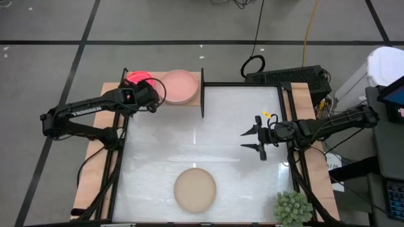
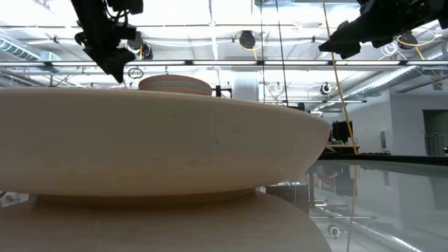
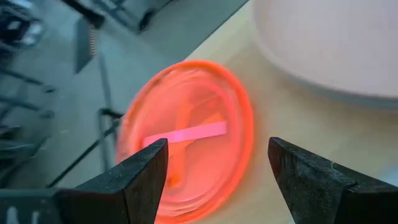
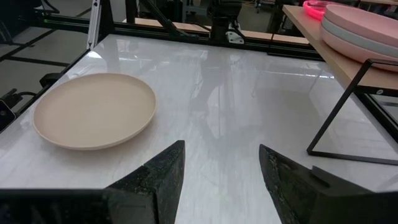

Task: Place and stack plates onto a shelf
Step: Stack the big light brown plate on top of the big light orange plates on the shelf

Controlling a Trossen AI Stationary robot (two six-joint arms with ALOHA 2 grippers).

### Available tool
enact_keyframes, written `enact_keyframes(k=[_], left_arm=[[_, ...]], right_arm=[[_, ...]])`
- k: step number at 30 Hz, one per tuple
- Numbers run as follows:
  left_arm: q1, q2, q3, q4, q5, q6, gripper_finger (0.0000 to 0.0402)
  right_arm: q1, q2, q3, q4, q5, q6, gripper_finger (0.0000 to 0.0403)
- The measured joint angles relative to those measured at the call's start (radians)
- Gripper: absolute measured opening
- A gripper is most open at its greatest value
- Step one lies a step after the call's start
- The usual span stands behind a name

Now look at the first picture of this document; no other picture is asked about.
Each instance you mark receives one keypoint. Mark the yellow tag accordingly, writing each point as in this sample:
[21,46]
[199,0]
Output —
[267,114]

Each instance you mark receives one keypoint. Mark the black metal table frame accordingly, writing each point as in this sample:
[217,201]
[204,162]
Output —
[241,84]

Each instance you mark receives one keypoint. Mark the black computer case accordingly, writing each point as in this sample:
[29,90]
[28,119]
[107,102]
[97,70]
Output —
[284,77]

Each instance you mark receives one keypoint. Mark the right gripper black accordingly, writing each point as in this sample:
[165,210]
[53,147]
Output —
[281,134]

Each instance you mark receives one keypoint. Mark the grey desk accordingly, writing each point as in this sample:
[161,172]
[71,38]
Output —
[388,151]

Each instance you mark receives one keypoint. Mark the pink opaque plate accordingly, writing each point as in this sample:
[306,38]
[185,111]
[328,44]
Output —
[180,86]

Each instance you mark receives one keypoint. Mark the beige plate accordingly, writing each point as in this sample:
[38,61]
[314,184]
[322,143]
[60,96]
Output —
[194,190]

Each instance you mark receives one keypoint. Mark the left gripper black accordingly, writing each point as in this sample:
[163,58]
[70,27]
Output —
[147,96]

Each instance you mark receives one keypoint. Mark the pink transparent plate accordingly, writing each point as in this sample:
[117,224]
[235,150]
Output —
[140,77]

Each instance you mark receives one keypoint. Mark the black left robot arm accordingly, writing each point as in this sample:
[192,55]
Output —
[85,110]

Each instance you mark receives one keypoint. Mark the white lined bin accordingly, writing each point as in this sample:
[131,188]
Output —
[386,64]

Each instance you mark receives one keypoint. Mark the black keyboard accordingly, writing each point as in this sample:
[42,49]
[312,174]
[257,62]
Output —
[397,198]

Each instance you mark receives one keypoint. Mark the green succulent in white pot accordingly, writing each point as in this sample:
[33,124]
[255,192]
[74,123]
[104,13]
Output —
[293,208]

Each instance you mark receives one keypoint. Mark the blue screen monitor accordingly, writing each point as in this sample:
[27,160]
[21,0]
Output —
[394,97]

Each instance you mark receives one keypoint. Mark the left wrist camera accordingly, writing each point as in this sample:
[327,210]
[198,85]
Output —
[128,96]

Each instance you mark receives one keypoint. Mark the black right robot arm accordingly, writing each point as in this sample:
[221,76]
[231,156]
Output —
[334,123]

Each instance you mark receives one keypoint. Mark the white paper sheet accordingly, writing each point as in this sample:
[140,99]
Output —
[334,164]

